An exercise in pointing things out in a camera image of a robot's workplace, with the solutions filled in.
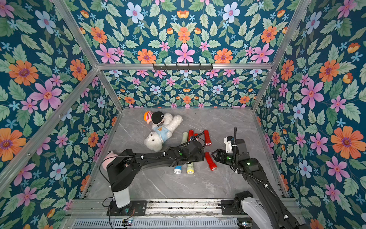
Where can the white teddy bear blue shirt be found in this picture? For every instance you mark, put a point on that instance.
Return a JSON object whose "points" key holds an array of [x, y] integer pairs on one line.
{"points": [[162, 132]]}

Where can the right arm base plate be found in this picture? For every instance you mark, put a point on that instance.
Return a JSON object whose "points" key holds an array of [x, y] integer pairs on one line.
{"points": [[228, 208]]}

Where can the pale green flashlight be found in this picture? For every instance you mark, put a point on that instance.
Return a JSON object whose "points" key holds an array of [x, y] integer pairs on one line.
{"points": [[190, 168], [184, 137]]}

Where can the blue flashlight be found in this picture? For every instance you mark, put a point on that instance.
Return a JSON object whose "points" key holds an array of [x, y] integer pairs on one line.
{"points": [[178, 170]]}

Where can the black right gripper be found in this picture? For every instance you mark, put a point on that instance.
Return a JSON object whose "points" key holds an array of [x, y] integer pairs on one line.
{"points": [[220, 156]]}

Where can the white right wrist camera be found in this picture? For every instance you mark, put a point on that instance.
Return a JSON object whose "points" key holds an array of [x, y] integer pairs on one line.
{"points": [[228, 144]]}

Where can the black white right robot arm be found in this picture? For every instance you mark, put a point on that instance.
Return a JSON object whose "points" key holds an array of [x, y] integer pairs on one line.
{"points": [[267, 210]]}

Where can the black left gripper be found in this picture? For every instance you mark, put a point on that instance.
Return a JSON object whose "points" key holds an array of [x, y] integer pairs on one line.
{"points": [[201, 155]]}

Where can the red flashlight plain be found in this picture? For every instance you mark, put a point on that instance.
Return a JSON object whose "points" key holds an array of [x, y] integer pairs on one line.
{"points": [[190, 135], [210, 161], [208, 141]]}

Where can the black hook rail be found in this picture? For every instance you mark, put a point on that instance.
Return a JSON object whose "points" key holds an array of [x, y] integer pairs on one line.
{"points": [[178, 67]]}

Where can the pink plush toy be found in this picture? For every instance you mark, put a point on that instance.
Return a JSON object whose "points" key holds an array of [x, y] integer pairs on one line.
{"points": [[108, 159]]}

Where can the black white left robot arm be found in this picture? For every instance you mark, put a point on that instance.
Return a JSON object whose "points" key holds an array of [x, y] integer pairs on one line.
{"points": [[122, 168]]}

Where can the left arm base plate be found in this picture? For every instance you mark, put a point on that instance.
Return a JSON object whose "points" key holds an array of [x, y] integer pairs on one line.
{"points": [[134, 208]]}

